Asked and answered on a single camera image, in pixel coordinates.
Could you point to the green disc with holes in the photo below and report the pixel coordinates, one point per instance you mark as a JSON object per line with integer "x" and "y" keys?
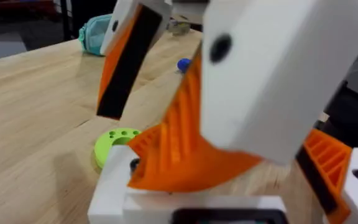
{"x": 104, "y": 149}

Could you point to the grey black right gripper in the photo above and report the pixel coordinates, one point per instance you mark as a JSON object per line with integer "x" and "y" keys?
{"x": 357, "y": 105}

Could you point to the teal soft zip bag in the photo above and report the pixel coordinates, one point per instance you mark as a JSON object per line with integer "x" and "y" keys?
{"x": 93, "y": 34}

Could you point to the blue electric screwdriver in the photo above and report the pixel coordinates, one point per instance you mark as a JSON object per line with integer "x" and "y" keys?
{"x": 183, "y": 64}

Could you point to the black metal post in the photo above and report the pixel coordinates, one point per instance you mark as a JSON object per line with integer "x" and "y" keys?
{"x": 64, "y": 18}

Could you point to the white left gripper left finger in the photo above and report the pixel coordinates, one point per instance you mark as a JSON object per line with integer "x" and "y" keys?
{"x": 107, "y": 186}

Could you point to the finger of the white orange right gripper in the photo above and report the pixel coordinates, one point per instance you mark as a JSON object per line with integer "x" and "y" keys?
{"x": 259, "y": 77}
{"x": 126, "y": 68}

